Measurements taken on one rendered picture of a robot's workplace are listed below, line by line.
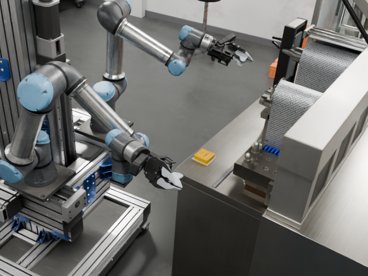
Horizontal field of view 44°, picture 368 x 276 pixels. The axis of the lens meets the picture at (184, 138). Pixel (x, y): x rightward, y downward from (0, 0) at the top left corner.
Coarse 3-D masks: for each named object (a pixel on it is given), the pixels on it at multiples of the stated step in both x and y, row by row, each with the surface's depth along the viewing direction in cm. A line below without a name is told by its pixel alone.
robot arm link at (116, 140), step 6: (114, 132) 159; (120, 132) 159; (108, 138) 159; (114, 138) 157; (120, 138) 157; (126, 138) 156; (132, 138) 158; (108, 144) 159; (114, 144) 157; (120, 144) 155; (126, 144) 154; (114, 150) 158; (120, 150) 155; (114, 156) 159; (120, 156) 158
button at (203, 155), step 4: (200, 152) 208; (204, 152) 209; (208, 152) 209; (196, 156) 206; (200, 156) 206; (204, 156) 206; (208, 156) 206; (212, 156) 207; (200, 160) 206; (204, 160) 204; (208, 160) 205
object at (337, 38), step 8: (304, 32) 196; (312, 32) 195; (320, 32) 197; (328, 32) 198; (336, 32) 197; (328, 40) 194; (336, 40) 191; (344, 40) 192; (352, 40) 191; (360, 40) 192; (352, 48) 188; (360, 48) 187
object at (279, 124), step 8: (272, 112) 188; (272, 120) 190; (280, 120) 188; (288, 120) 186; (296, 120) 184; (272, 128) 192; (280, 128) 190; (288, 128) 188; (272, 136) 194; (280, 136) 191; (264, 144) 198; (272, 144) 196; (280, 144) 193
